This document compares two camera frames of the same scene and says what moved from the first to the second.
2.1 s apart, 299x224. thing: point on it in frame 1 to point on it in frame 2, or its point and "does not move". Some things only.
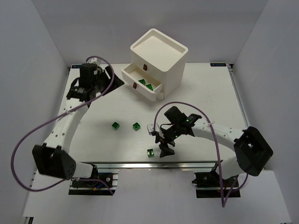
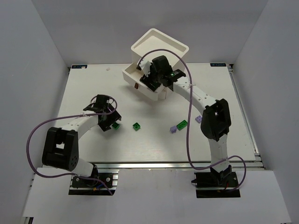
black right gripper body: x=164 y=140 to x=151 y=81
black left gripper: x=108 y=78 to x=110 y=120
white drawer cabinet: x=157 y=65 does not move
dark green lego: x=115 y=126 does not move
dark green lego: x=136 y=126 does not move
